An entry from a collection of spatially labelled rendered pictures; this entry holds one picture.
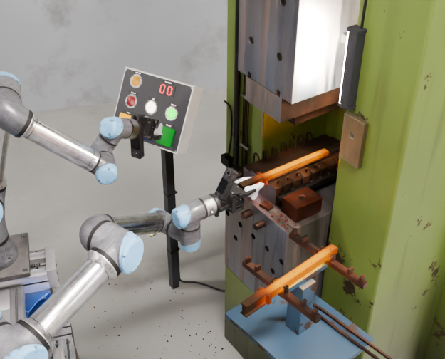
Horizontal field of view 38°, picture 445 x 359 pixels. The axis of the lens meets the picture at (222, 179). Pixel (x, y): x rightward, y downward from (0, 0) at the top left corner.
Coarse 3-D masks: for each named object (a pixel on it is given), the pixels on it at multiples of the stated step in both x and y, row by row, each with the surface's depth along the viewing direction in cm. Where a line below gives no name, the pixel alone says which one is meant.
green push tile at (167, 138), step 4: (164, 128) 258; (168, 128) 258; (164, 132) 258; (168, 132) 258; (172, 132) 257; (164, 136) 258; (168, 136) 258; (172, 136) 257; (156, 140) 260; (160, 140) 259; (164, 140) 258; (168, 140) 258; (172, 140) 257; (160, 144) 259; (164, 144) 258; (168, 144) 258
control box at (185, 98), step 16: (128, 80) 266; (144, 80) 263; (160, 80) 259; (176, 80) 258; (128, 96) 266; (144, 96) 263; (160, 96) 259; (176, 96) 256; (192, 96) 254; (128, 112) 266; (144, 112) 263; (160, 112) 260; (176, 112) 256; (192, 112) 258; (176, 128) 257; (192, 128) 262; (176, 144) 257
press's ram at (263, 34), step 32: (256, 0) 204; (288, 0) 191; (320, 0) 192; (352, 0) 200; (256, 32) 210; (288, 32) 196; (320, 32) 199; (256, 64) 216; (288, 64) 202; (320, 64) 206; (288, 96) 207
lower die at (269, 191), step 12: (300, 144) 260; (312, 144) 260; (324, 144) 258; (276, 156) 252; (288, 156) 251; (300, 156) 251; (324, 156) 249; (336, 156) 250; (252, 168) 246; (264, 168) 244; (300, 168) 243; (312, 168) 244; (324, 168) 244; (276, 180) 237; (288, 180) 237; (300, 180) 239; (264, 192) 240; (276, 192) 234; (276, 204) 237
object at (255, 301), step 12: (324, 252) 203; (336, 252) 206; (300, 264) 199; (312, 264) 199; (288, 276) 194; (300, 276) 196; (264, 288) 190; (276, 288) 190; (252, 300) 185; (264, 300) 189; (240, 312) 187; (252, 312) 187
